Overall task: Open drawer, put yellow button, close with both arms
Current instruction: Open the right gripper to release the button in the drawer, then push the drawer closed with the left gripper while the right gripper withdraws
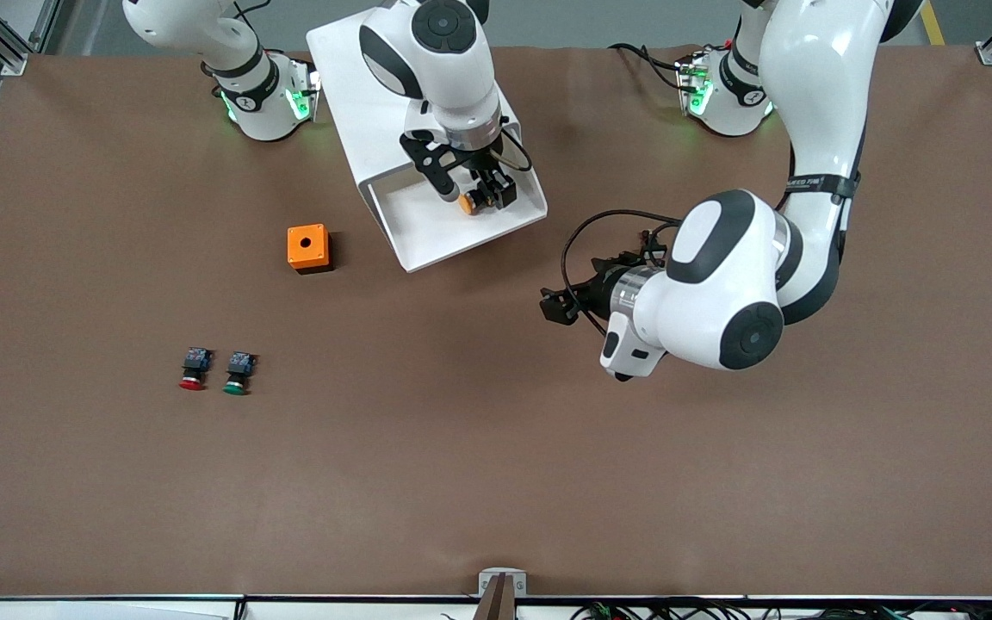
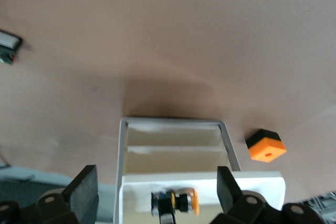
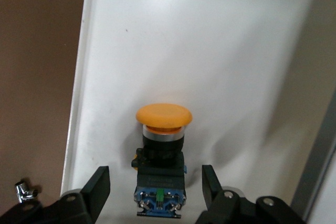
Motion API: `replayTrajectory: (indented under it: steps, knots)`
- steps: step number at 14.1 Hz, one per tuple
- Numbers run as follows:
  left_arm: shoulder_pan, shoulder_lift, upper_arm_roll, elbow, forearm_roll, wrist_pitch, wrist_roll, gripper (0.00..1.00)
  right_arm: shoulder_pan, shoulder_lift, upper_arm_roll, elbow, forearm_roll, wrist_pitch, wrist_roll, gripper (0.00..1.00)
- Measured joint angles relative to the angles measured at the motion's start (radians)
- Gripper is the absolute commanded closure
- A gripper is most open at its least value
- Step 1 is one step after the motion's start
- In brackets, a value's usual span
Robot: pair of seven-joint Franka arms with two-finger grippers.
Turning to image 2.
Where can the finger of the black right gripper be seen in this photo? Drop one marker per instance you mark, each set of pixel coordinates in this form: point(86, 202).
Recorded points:
point(165, 208)

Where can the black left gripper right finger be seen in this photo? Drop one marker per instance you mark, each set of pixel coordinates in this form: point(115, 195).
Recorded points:
point(228, 190)

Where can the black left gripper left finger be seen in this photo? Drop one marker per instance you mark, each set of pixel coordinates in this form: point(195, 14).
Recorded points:
point(81, 195)

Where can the yellow mushroom push button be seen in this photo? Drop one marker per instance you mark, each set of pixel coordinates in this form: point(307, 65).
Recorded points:
point(194, 200)

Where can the brown table cover sheet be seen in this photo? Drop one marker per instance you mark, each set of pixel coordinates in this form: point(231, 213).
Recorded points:
point(168, 37)

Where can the orange button enclosure box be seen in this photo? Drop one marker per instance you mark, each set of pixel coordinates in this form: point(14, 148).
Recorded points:
point(266, 150)

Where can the black switch with white face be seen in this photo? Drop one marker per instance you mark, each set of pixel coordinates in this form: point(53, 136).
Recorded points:
point(8, 40)

